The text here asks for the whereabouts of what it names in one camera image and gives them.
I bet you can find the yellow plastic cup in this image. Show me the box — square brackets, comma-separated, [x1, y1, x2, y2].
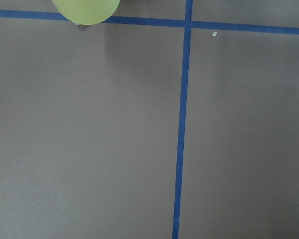
[52, 0, 120, 25]

